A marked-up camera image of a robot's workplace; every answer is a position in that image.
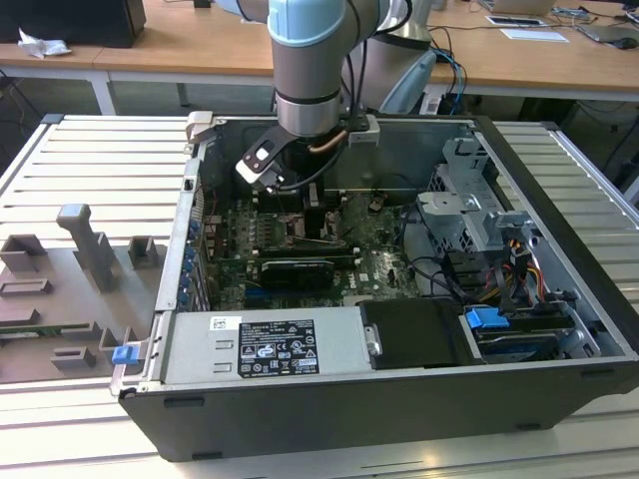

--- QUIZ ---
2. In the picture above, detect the grey parts rack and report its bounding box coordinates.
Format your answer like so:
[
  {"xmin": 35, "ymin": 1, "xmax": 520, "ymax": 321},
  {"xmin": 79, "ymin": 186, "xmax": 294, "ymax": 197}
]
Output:
[{"xmin": 0, "ymin": 203, "xmax": 169, "ymax": 385}]

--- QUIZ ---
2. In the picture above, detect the black RAM slot bank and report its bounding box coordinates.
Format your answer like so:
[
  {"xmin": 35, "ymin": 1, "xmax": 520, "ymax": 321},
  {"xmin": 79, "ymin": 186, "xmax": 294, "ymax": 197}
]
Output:
[
  {"xmin": 253, "ymin": 188, "xmax": 349, "ymax": 214},
  {"xmin": 253, "ymin": 244, "xmax": 363, "ymax": 263}
]

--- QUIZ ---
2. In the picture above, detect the coloured power wire bundle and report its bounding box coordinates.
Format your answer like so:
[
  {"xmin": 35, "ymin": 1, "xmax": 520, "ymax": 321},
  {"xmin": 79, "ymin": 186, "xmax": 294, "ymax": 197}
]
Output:
[{"xmin": 491, "ymin": 239, "xmax": 545, "ymax": 305}]

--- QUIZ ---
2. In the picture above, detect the black open PC case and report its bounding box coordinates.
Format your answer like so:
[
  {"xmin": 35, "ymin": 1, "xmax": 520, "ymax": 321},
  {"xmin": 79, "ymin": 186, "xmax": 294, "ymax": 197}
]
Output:
[{"xmin": 117, "ymin": 110, "xmax": 639, "ymax": 463}]

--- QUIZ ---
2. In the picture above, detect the black computer box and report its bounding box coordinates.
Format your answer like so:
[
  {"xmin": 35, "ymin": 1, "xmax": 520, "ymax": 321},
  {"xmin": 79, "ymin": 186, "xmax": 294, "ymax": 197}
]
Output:
[{"xmin": 0, "ymin": 0, "xmax": 147, "ymax": 49}]

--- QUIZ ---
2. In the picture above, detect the CPU socket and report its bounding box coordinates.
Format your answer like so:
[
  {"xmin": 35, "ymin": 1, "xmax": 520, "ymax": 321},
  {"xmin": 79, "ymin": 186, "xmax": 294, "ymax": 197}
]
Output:
[{"xmin": 282, "ymin": 212, "xmax": 349, "ymax": 249}]

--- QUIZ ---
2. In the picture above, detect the green motherboard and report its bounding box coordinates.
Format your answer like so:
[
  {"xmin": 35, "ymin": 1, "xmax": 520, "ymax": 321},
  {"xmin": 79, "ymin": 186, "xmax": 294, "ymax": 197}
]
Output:
[{"xmin": 202, "ymin": 192, "xmax": 425, "ymax": 310}]

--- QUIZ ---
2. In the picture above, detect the metal drive cage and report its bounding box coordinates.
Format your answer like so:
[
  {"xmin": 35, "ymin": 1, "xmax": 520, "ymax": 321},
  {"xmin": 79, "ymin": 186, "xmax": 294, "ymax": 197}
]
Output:
[{"xmin": 414, "ymin": 137, "xmax": 540, "ymax": 260}]

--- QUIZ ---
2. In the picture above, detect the blue case latch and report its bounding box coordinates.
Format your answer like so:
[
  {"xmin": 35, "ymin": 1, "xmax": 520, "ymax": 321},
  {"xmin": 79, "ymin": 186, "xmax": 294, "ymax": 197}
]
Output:
[{"xmin": 113, "ymin": 343, "xmax": 140, "ymax": 366}]

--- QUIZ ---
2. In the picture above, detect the blue cable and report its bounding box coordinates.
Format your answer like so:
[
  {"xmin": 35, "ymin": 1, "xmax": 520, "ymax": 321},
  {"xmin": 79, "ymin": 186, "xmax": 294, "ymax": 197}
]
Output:
[{"xmin": 438, "ymin": 49, "xmax": 468, "ymax": 116}]

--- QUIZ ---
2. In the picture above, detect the hard disk in blue carrier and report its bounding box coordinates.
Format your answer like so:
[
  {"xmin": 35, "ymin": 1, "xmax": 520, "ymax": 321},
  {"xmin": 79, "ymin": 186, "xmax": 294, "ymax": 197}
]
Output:
[{"xmin": 462, "ymin": 306, "xmax": 575, "ymax": 363}]

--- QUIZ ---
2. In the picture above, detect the grey case release handle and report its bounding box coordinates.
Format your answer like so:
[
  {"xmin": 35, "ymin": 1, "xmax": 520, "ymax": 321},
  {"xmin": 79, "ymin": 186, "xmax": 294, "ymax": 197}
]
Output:
[{"xmin": 185, "ymin": 111, "xmax": 216, "ymax": 146}]

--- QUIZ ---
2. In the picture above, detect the white paper sheet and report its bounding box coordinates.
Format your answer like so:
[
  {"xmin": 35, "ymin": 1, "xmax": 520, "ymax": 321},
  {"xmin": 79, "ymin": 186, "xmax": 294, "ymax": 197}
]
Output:
[{"xmin": 500, "ymin": 27, "xmax": 570, "ymax": 44}]

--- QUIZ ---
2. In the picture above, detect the wrist camera mounting bracket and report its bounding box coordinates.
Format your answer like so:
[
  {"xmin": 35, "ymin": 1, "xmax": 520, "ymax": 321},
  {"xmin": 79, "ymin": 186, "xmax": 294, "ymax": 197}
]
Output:
[{"xmin": 342, "ymin": 113, "xmax": 381, "ymax": 149}]

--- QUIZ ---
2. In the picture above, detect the wooden desk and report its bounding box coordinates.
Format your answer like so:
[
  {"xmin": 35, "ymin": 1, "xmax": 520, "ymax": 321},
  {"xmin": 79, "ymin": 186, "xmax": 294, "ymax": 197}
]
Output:
[{"xmin": 0, "ymin": 0, "xmax": 639, "ymax": 96}]

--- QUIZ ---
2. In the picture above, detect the grey laptop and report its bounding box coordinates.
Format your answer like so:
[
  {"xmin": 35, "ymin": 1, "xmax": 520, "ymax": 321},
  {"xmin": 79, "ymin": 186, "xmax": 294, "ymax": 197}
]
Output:
[{"xmin": 576, "ymin": 22, "xmax": 639, "ymax": 51}]

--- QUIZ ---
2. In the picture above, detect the crumpled white paper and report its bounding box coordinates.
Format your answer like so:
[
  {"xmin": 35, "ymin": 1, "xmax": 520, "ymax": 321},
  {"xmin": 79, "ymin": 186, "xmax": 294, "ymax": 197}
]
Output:
[{"xmin": 17, "ymin": 27, "xmax": 72, "ymax": 59}]

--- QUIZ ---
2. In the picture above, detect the grey power supply unit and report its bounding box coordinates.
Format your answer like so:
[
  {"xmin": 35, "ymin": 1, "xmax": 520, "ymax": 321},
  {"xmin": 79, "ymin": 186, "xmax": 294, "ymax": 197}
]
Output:
[{"xmin": 162, "ymin": 306, "xmax": 383, "ymax": 385}]

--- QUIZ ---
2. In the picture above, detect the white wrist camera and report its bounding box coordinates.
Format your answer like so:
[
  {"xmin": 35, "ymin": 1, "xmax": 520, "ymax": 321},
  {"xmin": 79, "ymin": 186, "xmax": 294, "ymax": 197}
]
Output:
[{"xmin": 235, "ymin": 139, "xmax": 287, "ymax": 195}]

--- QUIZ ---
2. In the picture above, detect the green RAM stick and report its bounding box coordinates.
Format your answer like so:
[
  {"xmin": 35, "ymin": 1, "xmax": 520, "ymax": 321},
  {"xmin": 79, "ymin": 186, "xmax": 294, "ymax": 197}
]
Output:
[{"xmin": 0, "ymin": 324, "xmax": 94, "ymax": 339}]

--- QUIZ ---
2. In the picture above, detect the white-framed tablet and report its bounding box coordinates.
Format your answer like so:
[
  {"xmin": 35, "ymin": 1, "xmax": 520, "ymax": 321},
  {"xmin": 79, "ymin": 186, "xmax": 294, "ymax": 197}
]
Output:
[{"xmin": 486, "ymin": 14, "xmax": 545, "ymax": 27}]

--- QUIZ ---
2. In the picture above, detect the black graphics card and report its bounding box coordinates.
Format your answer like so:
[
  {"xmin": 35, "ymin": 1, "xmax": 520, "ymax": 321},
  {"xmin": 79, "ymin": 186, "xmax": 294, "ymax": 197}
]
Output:
[{"xmin": 259, "ymin": 257, "xmax": 334, "ymax": 291}]

